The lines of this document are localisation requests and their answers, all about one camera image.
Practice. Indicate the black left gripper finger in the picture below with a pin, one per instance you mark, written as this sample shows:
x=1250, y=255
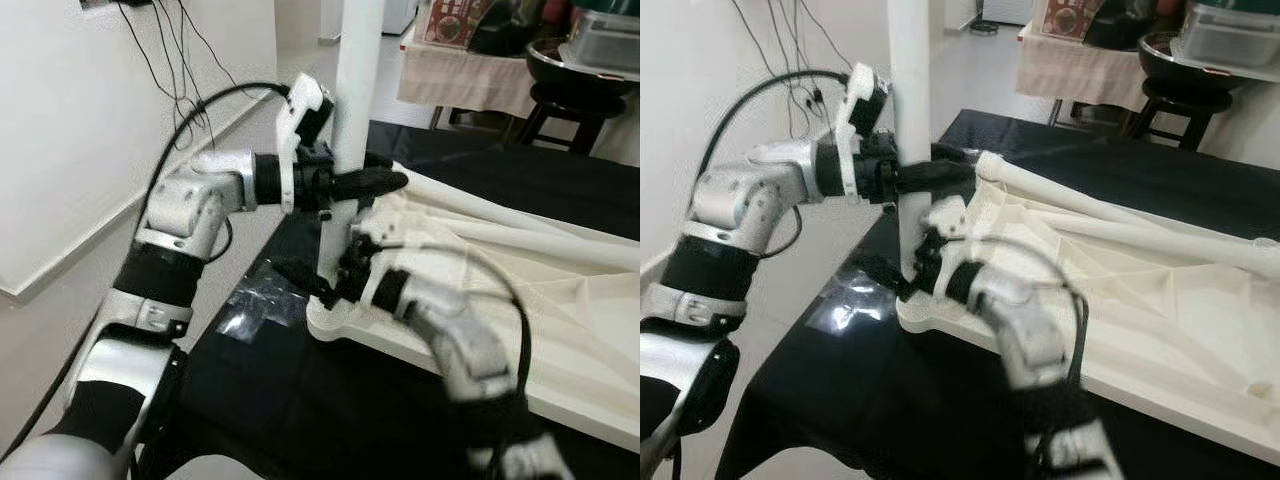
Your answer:
x=935, y=176
x=370, y=183
x=378, y=160
x=947, y=153

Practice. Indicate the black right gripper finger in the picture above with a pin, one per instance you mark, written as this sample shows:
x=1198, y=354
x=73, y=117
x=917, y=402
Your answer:
x=300, y=276
x=886, y=273

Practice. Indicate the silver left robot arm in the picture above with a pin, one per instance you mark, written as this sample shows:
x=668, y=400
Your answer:
x=180, y=210
x=740, y=200

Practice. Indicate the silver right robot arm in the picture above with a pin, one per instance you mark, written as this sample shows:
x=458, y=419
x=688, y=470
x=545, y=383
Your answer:
x=455, y=345
x=1025, y=335

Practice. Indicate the white plastic children table top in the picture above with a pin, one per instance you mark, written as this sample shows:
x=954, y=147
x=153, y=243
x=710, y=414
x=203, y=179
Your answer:
x=1150, y=330
x=560, y=330

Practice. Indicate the clear tape patch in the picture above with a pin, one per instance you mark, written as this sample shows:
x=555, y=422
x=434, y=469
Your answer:
x=850, y=305
x=255, y=305

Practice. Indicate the beige cloth covered side table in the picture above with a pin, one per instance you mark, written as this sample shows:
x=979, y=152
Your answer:
x=460, y=80
x=1070, y=65

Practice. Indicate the black tablecloth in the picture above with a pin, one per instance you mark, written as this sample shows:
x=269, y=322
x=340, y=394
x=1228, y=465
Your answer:
x=300, y=400
x=850, y=410

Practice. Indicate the white fridge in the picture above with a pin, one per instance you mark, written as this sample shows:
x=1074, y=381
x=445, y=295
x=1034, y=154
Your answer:
x=1008, y=8
x=400, y=15

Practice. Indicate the orange lid storage box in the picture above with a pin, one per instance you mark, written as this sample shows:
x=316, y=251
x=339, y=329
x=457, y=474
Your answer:
x=1065, y=15
x=455, y=20

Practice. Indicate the black bag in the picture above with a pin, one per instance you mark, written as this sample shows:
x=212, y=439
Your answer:
x=510, y=28
x=1120, y=22

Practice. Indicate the black round stool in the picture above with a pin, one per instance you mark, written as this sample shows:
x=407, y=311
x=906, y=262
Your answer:
x=1180, y=103
x=570, y=112

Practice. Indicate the clear container green lid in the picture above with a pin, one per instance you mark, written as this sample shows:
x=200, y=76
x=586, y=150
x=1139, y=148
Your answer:
x=1230, y=35
x=602, y=38

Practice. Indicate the black electronic device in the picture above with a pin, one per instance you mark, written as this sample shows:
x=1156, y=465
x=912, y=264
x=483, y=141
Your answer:
x=130, y=3

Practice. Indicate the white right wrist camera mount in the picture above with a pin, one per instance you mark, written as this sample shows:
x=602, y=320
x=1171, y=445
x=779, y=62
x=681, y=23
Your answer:
x=950, y=215
x=378, y=228

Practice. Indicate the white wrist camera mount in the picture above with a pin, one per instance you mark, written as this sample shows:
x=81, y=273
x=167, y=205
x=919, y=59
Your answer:
x=298, y=120
x=860, y=105
x=950, y=215
x=378, y=228

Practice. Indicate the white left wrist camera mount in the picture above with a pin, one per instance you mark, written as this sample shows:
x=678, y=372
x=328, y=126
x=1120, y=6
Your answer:
x=860, y=105
x=298, y=120

